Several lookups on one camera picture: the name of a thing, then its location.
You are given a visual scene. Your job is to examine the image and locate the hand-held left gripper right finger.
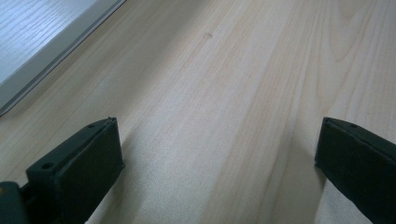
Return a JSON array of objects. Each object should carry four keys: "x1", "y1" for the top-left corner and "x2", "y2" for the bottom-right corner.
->
[{"x1": 314, "y1": 117, "x2": 396, "y2": 224}]

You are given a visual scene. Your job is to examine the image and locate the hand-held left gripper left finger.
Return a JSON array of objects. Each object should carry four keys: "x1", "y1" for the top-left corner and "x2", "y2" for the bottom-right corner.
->
[{"x1": 20, "y1": 117, "x2": 125, "y2": 224}]

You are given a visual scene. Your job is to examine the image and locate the white wood-grain board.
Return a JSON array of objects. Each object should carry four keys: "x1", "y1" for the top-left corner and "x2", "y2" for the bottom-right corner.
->
[{"x1": 0, "y1": 0, "x2": 127, "y2": 118}]

